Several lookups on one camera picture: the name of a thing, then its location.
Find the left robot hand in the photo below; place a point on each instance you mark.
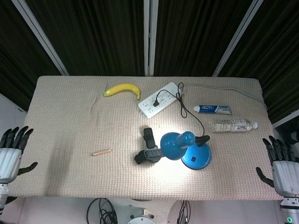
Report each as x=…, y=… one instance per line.
x=4, y=158

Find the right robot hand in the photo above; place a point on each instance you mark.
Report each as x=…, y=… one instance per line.
x=286, y=174

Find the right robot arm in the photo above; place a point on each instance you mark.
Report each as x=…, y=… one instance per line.
x=292, y=215

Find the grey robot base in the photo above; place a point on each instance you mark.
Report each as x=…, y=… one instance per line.
x=142, y=216

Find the blue desk lamp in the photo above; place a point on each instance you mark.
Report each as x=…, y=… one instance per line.
x=185, y=150

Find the beige waffle table cloth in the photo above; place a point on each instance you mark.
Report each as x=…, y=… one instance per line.
x=65, y=138

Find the clear plastic water bottle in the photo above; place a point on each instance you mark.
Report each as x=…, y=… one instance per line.
x=233, y=125

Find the small wooden stick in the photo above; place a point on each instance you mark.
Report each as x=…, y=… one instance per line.
x=101, y=152

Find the white blue toothpaste tube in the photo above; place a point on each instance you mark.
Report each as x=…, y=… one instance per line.
x=212, y=109

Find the yellow banana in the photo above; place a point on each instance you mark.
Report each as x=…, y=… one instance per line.
x=123, y=90

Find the white power strip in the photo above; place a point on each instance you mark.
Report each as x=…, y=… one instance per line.
x=158, y=100

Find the white slanted frame post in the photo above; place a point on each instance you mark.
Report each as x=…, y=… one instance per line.
x=236, y=37
x=37, y=30

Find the white centre frame post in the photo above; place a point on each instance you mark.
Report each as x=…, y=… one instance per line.
x=149, y=33

